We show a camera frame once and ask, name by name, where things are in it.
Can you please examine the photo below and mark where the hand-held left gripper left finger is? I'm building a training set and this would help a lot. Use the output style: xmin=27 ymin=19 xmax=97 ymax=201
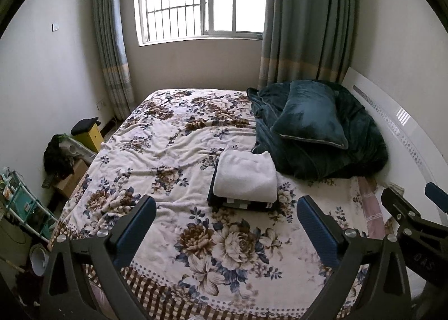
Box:
xmin=39 ymin=195 xmax=157 ymax=320

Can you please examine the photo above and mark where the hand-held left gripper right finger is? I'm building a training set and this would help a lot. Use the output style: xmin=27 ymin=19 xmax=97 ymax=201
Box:
xmin=297 ymin=196 xmax=412 ymax=320

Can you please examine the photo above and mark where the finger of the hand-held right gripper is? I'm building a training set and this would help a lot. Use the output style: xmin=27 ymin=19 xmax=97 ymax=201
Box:
xmin=424 ymin=182 xmax=448 ymax=217
xmin=381 ymin=187 xmax=424 ymax=228

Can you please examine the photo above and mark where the white knit sweater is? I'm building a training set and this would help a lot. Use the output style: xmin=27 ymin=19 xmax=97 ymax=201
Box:
xmin=213 ymin=150 xmax=278 ymax=205

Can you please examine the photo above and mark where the folded dark clothes stack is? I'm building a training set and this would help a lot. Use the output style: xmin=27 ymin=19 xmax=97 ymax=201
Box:
xmin=207 ymin=159 xmax=281 ymax=211

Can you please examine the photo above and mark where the white cloth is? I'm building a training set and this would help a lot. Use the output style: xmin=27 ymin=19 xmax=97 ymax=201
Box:
xmin=383 ymin=182 xmax=407 ymax=195

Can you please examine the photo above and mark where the white headboard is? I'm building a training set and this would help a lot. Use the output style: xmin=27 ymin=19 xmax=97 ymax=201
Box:
xmin=341 ymin=67 xmax=448 ymax=226

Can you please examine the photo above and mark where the dark green quilt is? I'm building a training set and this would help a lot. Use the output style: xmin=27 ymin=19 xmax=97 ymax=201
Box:
xmin=247 ymin=80 xmax=389 ymax=180

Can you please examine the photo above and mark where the cardboard box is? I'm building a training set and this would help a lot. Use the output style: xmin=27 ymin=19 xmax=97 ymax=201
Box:
xmin=52 ymin=159 xmax=89 ymax=199

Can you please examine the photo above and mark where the floral bed blanket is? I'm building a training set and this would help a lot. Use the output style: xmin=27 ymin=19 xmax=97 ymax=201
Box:
xmin=49 ymin=88 xmax=396 ymax=320

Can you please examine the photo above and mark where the white plastic item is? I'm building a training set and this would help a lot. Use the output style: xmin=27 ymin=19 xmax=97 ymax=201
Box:
xmin=59 ymin=136 xmax=97 ymax=160

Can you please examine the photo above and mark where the white bowl on floor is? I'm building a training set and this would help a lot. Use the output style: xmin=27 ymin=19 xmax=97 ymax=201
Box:
xmin=29 ymin=244 xmax=50 ymax=277

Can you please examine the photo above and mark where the yellow stool with black cushion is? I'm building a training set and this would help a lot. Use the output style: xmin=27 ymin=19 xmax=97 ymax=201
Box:
xmin=71 ymin=117 xmax=104 ymax=154

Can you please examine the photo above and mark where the dark cloth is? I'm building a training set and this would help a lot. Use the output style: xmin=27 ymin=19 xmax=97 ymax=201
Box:
xmin=44 ymin=134 xmax=76 ymax=180

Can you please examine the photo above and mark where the green shelf rack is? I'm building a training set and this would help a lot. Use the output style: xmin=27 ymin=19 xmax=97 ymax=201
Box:
xmin=0 ymin=166 xmax=58 ymax=242

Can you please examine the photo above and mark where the dark green pillow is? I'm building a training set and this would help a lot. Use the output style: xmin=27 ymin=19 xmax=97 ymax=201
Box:
xmin=269 ymin=81 xmax=349 ymax=150

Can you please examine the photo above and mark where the narrow grey-green curtain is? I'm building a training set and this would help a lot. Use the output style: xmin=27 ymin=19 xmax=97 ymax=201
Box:
xmin=92 ymin=0 xmax=135 ymax=121

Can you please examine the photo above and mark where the wide grey-green curtain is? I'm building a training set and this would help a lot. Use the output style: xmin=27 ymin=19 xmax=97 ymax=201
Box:
xmin=258 ymin=0 xmax=361 ymax=89

